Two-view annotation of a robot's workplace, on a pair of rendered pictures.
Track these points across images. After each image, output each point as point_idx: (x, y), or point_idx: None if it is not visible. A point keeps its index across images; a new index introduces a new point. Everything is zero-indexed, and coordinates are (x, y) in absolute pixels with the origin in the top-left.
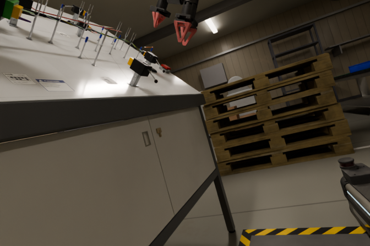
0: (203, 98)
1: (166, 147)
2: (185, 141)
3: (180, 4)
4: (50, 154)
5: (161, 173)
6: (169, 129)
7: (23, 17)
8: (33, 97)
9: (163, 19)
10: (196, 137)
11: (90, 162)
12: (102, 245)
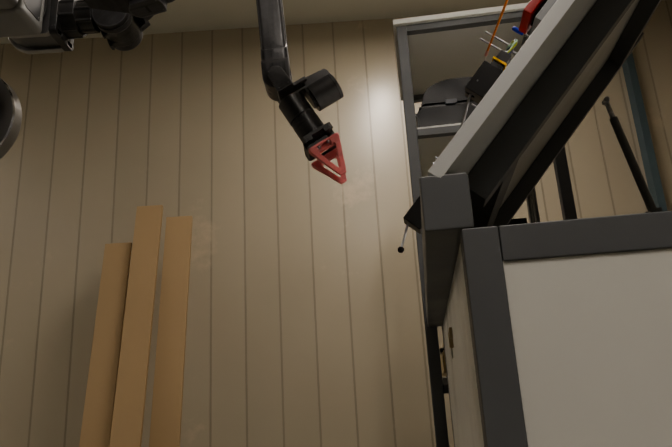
0: (421, 203)
1: (457, 375)
2: (463, 383)
3: (321, 109)
4: (445, 338)
5: (460, 419)
6: (454, 333)
7: None
8: None
9: None
10: (469, 390)
11: (448, 355)
12: (457, 443)
